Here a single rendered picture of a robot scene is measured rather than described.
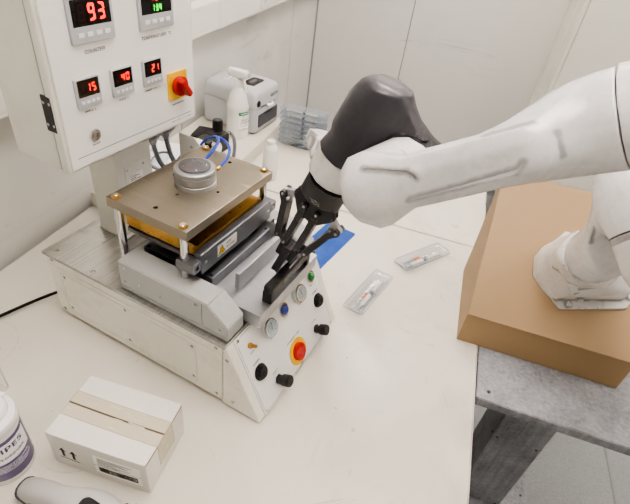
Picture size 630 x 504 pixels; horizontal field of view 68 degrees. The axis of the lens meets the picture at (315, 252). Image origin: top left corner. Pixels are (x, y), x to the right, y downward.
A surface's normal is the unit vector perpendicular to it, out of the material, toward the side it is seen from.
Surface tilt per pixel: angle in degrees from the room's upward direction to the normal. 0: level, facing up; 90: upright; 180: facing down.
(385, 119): 100
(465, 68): 90
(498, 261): 40
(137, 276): 90
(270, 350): 65
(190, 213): 0
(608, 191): 75
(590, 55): 90
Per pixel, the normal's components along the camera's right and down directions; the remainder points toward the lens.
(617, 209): -0.83, 0.03
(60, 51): 0.88, 0.37
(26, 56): -0.47, 0.50
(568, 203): -0.11, -0.24
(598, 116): -0.63, 0.00
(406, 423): 0.12, -0.78
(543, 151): -0.33, 0.38
